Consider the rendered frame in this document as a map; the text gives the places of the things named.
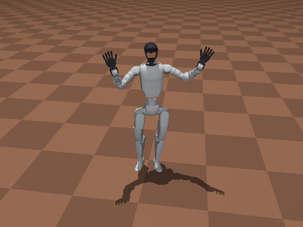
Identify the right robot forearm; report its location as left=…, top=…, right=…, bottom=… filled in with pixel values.
left=111, top=69, right=122, bottom=86

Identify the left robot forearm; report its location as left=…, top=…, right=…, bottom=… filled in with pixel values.
left=188, top=63, right=204, bottom=79

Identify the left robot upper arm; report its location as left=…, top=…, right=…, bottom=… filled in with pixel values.
left=162, top=64, right=190, bottom=82

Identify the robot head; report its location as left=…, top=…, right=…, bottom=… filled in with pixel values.
left=144, top=42, right=158, bottom=66

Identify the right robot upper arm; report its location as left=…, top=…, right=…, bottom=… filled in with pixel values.
left=116, top=66, right=141, bottom=89

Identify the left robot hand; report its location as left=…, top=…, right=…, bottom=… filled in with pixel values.
left=196, top=46, right=214, bottom=69

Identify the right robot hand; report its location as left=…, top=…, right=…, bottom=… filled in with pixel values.
left=102, top=51, right=118, bottom=75

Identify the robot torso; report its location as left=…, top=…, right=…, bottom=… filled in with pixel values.
left=140, top=61, right=164, bottom=116

